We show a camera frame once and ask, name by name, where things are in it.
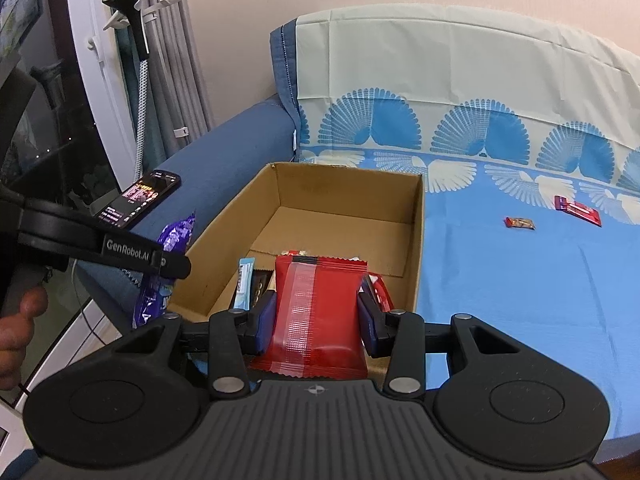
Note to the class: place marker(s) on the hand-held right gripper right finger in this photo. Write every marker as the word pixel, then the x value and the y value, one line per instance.
pixel 370 325

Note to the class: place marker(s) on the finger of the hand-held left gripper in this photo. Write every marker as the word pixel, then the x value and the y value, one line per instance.
pixel 172 265

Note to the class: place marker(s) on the blue sofa armrest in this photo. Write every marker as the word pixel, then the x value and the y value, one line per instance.
pixel 225 150

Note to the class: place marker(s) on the light blue snack packet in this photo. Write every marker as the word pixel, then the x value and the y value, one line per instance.
pixel 244 285

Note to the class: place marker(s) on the dark brown snack packet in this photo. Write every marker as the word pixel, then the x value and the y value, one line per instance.
pixel 260 285

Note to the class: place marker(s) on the cardboard box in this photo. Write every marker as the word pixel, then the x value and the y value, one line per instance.
pixel 345 195

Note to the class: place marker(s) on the flat red wafer packet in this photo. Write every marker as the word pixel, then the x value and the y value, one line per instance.
pixel 580 210

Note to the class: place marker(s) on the handheld garment steamer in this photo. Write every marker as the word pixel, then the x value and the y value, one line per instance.
pixel 170 60

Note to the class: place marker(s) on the purple chocolate bar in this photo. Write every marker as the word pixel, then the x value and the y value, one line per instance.
pixel 172 235

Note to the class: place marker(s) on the dark window pane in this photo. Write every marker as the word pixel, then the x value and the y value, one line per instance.
pixel 55 125

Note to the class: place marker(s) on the white window frame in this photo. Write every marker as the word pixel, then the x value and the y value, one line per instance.
pixel 82 35

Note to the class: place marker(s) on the black smartphone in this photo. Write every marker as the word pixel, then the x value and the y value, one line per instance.
pixel 140 200

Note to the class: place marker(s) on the large red snack packet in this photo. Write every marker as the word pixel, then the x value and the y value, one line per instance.
pixel 315 310

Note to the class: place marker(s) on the blue denim cushion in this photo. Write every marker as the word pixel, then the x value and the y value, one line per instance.
pixel 285 85

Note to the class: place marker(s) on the person's left hand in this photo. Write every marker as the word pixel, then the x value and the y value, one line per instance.
pixel 17 340

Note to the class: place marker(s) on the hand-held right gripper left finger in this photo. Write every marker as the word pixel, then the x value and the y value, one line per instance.
pixel 265 325

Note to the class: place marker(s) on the small red white packet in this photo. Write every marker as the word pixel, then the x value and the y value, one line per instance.
pixel 380 290

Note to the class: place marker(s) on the white curtain clip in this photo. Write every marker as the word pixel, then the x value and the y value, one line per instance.
pixel 181 132

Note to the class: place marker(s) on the yellow red candy bar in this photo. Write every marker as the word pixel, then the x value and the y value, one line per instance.
pixel 520 223

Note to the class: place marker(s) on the blue bird print bed sheet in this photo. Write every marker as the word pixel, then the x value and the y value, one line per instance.
pixel 500 285

